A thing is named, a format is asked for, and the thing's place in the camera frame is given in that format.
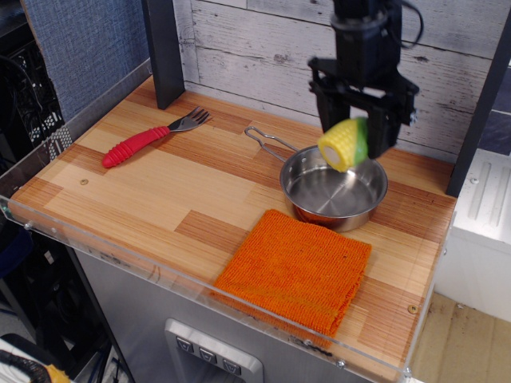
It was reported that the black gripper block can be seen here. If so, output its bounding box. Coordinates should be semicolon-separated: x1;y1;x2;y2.
308;15;418;160

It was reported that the yellow green toy corn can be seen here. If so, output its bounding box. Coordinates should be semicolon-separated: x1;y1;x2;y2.
317;117;368;172

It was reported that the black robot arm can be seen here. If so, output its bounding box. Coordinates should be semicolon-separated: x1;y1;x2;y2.
308;1;419;159

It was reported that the stainless steel pot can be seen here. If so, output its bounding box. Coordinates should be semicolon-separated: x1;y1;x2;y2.
244;126;388;232

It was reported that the orange knitted cloth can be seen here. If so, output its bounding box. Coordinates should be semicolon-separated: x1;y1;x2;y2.
214;210;372;338

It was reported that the white metal side unit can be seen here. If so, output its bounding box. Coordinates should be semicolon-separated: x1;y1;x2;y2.
434;149;510;322

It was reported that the stainless steel cabinet front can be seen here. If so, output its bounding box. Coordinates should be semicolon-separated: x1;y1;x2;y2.
77;251;366;382

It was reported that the silver dispenser button panel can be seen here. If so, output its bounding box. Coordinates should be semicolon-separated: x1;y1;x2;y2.
164;318;264;382

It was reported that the black equipment rack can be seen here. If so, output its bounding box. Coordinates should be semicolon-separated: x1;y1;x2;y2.
1;1;64;172

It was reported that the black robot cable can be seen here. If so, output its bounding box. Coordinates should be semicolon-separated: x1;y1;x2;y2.
398;0;425;51

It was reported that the dark grey right post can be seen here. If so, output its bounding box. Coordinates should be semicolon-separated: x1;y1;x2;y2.
446;14;510;197

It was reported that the dark grey post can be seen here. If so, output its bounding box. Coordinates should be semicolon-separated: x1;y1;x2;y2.
446;14;510;197
141;0;185;110

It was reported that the red handled fork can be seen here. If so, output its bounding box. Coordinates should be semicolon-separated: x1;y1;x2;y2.
101;107;210;168

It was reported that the dark grey left post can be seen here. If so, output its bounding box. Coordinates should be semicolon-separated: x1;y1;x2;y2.
141;0;185;110

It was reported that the clear acrylic guard rail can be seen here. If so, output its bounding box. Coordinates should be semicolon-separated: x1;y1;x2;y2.
1;79;455;382

